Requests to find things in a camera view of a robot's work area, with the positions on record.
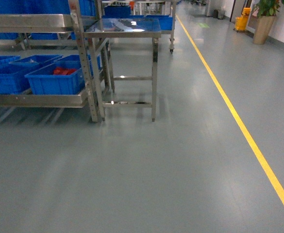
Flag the blue bin with red bags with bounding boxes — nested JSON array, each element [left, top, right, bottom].
[[24, 54, 103, 96]]

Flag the stainless steel shelf rack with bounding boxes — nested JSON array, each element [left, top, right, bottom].
[[0, 0, 113, 122]]

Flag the blue bin with clear plastic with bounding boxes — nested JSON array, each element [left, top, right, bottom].
[[9, 54, 63, 68]]

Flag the empty blue bin front left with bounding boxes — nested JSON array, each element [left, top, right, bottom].
[[0, 64, 39, 94]]

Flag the red bubble wrap bags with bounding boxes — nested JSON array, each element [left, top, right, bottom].
[[52, 67, 77, 75]]

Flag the stainless steel side table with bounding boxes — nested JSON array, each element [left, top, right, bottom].
[[84, 18, 162, 121]]

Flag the distant steel cart with bins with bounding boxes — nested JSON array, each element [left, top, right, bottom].
[[102, 0, 177, 53]]

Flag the clear plastic bag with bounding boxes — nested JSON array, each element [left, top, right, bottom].
[[16, 59, 39, 67]]

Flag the yellow mop bucket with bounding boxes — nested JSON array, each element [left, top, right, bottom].
[[234, 8, 251, 32]]

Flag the tall potted plant beige planter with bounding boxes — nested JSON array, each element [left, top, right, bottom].
[[252, 0, 284, 45]]

